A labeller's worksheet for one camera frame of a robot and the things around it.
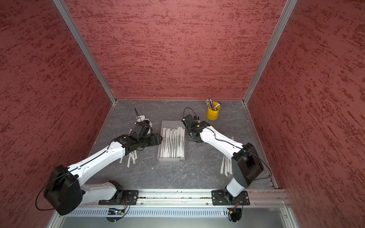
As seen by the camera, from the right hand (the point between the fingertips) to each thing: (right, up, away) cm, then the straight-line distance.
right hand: (193, 139), depth 87 cm
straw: (-17, -4, +8) cm, 19 cm away
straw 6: (-7, +4, +14) cm, 16 cm away
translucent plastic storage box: (-15, +8, +18) cm, 24 cm away
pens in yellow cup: (+12, +24, +10) cm, 28 cm away
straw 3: (-13, -5, +8) cm, 16 cm away
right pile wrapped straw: (+18, -16, -1) cm, 24 cm away
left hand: (-23, -1, -3) cm, 23 cm away
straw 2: (-15, -2, +9) cm, 17 cm away
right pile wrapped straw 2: (+21, -17, -1) cm, 27 cm away
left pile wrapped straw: (-38, -12, +1) cm, 40 cm away
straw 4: (-11, -4, +8) cm, 14 cm away
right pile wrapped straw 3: (+23, -17, -1) cm, 28 cm away
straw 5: (-9, -3, +8) cm, 13 cm away
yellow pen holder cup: (+16, +15, +16) cm, 27 cm away
